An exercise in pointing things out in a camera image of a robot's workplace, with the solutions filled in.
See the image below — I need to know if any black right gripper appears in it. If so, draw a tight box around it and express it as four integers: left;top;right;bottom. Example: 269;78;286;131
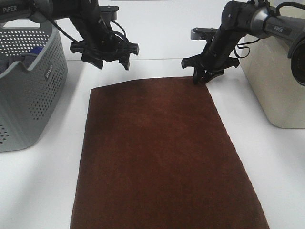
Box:
181;27;240;85

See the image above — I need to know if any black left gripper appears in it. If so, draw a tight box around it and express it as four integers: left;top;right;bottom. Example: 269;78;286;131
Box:
69;16;139;71

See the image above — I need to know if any brown towel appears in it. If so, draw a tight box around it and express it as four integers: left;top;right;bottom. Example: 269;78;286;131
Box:
70;77;269;229

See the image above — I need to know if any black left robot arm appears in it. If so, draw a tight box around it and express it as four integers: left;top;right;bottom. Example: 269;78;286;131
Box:
0;0;139;70

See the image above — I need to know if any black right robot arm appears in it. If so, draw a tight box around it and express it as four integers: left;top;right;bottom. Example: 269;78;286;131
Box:
181;0;305;85

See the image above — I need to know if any beige plastic bin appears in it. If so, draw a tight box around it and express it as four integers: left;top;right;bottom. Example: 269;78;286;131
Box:
239;0;305;129

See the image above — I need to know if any blue cloth in basket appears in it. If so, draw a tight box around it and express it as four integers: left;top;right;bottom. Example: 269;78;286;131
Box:
27;46;43;57

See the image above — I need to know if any grey perforated plastic basket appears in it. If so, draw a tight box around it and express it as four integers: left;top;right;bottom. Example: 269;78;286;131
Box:
0;21;68;152

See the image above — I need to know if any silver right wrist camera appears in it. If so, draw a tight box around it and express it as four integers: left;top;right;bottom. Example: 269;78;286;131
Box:
191;28;218;41

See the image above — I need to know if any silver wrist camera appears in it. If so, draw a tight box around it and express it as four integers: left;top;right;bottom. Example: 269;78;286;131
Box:
99;6;119;21
191;28;218;41

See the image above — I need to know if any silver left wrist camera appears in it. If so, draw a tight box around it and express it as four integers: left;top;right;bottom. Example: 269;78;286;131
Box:
99;6;119;21

